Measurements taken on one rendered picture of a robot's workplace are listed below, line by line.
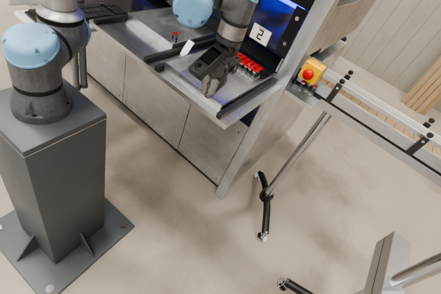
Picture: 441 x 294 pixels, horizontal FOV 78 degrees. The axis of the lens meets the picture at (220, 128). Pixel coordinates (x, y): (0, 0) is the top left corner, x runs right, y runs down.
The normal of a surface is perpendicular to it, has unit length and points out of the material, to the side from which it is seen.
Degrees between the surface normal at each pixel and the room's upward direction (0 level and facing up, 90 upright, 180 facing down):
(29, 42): 8
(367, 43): 90
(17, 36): 8
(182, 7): 90
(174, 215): 0
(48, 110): 72
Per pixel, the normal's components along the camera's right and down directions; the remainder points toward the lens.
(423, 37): -0.55, 0.44
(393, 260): 0.29, -0.70
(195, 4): -0.09, 0.66
